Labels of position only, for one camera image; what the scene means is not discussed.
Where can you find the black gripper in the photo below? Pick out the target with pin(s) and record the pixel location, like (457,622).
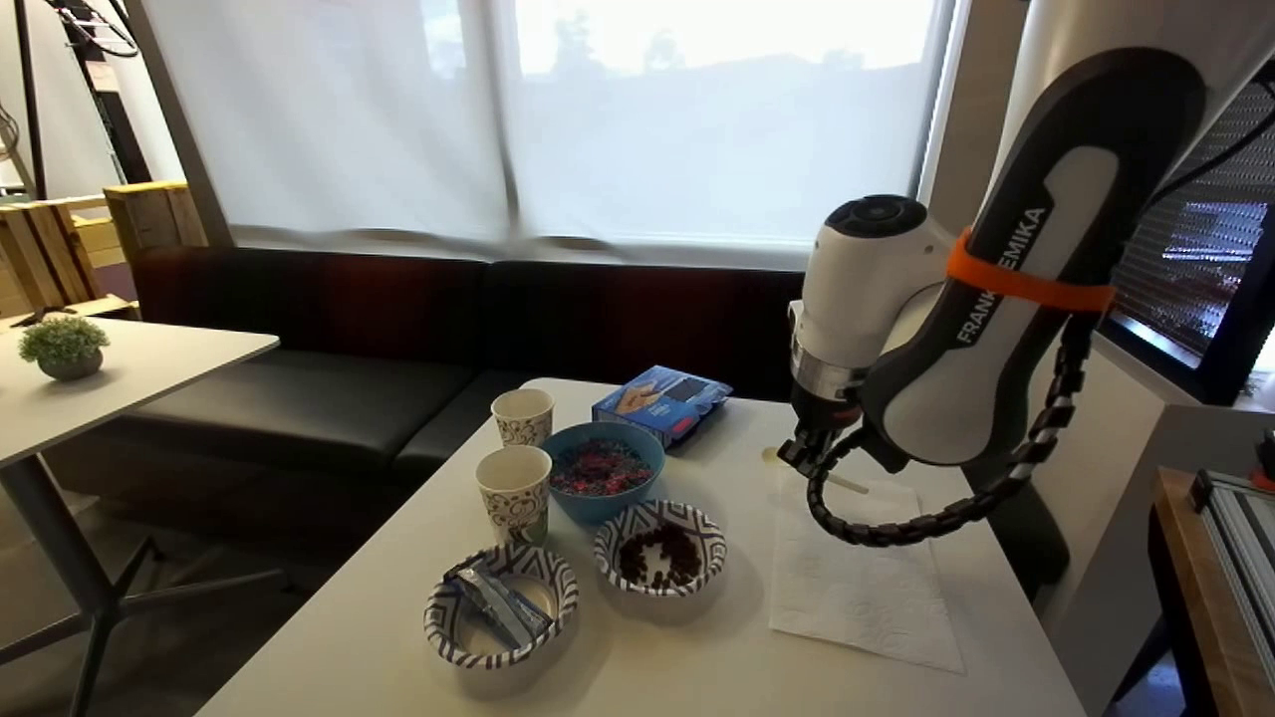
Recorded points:
(823,433)

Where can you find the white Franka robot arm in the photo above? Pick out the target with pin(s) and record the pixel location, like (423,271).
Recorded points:
(1008,291)

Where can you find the black white bowl dark contents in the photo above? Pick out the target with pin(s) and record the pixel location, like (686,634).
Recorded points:
(657,550)

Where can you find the blue bowl with candy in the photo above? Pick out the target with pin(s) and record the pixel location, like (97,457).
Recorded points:
(604,474)

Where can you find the patterned white paper cup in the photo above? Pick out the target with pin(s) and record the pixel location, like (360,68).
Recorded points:
(522,420)
(515,498)

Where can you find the black white bowl with sachets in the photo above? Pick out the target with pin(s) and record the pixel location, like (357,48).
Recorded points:
(461,622)

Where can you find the blue cardboard box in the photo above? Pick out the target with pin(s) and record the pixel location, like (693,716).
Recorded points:
(664,403)

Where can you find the white paper napkin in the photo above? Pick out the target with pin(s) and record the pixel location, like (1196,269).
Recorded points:
(859,593)

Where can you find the white window blinds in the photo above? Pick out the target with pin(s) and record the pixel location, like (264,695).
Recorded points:
(664,120)

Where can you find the blue white sachet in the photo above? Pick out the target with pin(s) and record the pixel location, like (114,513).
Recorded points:
(503,603)

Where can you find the black bench seat cushion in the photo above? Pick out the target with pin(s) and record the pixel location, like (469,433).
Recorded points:
(443,420)
(293,401)

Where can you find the wooden board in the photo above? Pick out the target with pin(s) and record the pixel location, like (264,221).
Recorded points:
(1190,598)

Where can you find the metal framed tray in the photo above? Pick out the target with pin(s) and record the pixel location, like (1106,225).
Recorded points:
(1242,531)

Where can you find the black monitor screen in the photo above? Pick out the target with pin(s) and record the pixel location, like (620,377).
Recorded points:
(1218,253)

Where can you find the dark bench sofa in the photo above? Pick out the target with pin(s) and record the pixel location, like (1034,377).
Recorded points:
(333,300)

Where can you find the white side table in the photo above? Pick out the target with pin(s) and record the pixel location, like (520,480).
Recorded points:
(133,372)

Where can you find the wooden crate shelf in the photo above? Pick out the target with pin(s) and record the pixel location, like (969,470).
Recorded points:
(145,221)

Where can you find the small potted plant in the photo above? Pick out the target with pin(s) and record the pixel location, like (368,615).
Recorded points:
(65,350)

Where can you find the black tripod stand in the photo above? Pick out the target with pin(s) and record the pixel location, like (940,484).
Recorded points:
(26,104)

